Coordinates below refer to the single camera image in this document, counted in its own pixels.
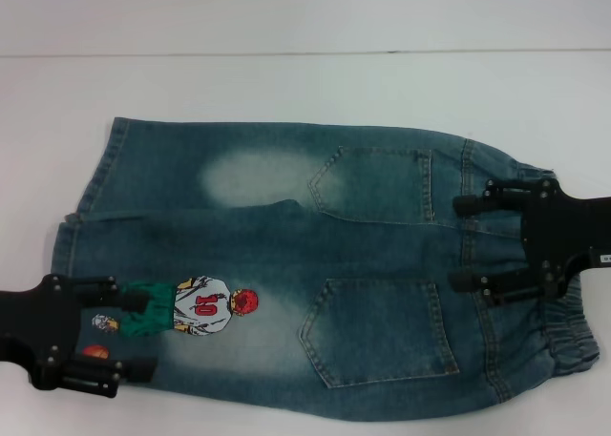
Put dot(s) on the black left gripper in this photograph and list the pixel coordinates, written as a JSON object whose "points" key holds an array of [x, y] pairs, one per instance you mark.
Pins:
{"points": [[33, 326]]}

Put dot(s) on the blue denim shorts with print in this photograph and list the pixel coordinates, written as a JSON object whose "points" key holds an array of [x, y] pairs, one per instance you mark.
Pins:
{"points": [[372, 245]]}

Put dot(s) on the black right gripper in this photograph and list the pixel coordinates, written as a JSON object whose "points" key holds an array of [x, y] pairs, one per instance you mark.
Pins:
{"points": [[568, 231]]}

